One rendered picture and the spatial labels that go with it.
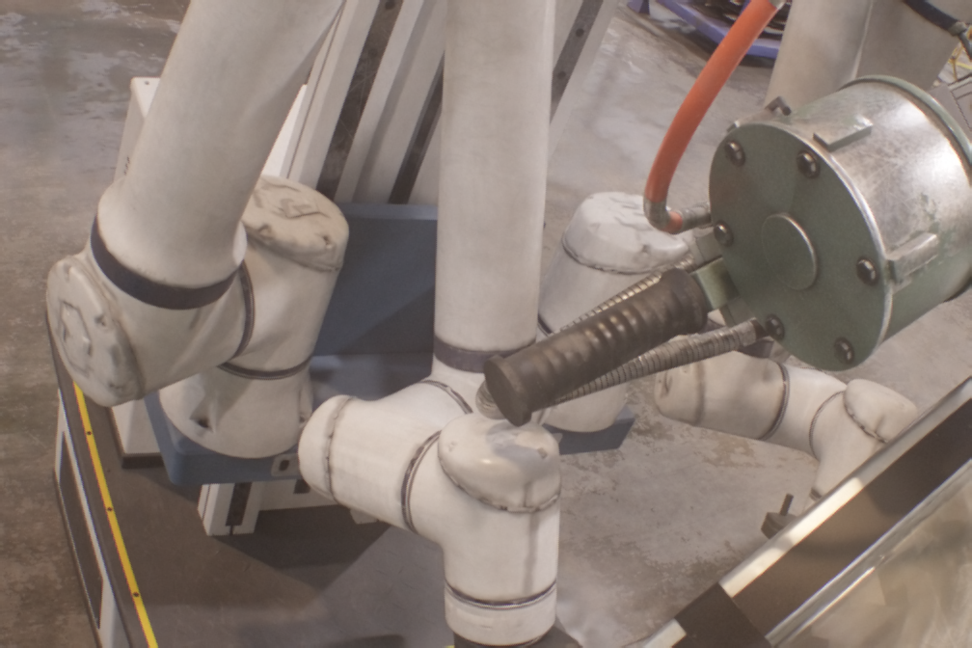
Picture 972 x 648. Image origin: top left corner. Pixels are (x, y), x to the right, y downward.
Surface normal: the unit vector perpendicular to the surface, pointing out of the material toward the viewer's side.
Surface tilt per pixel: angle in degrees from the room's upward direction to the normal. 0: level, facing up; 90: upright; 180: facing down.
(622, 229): 10
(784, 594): 44
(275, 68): 99
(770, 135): 115
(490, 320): 75
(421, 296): 90
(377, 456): 52
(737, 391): 68
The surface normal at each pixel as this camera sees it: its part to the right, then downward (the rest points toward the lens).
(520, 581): 0.34, 0.33
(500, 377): -0.84, 0.41
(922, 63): 0.07, 0.72
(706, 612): -0.40, -0.53
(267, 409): 0.55, 0.35
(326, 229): 0.50, -0.72
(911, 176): 0.27, -0.23
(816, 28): -0.45, 0.05
